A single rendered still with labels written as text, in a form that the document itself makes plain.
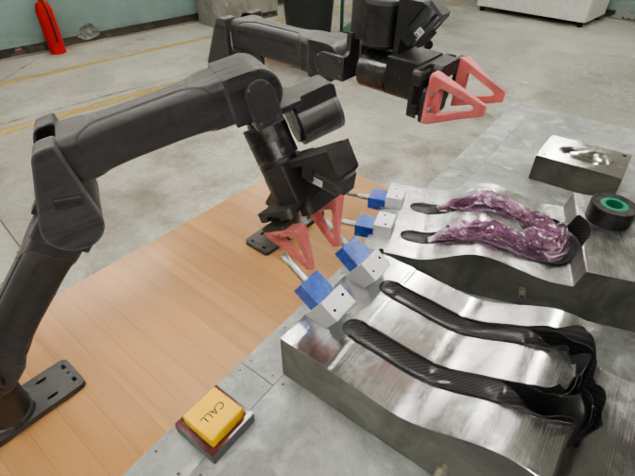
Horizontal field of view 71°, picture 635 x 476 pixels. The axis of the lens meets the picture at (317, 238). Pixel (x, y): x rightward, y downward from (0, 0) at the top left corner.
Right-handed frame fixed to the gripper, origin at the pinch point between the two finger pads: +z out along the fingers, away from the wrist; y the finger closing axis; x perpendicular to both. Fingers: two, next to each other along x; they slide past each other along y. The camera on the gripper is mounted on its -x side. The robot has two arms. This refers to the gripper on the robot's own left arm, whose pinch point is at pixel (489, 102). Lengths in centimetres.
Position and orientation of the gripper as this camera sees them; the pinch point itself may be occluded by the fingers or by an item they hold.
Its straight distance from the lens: 64.9
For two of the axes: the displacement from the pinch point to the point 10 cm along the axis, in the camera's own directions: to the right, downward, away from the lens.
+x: -0.3, 7.7, 6.4
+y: 6.4, -4.8, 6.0
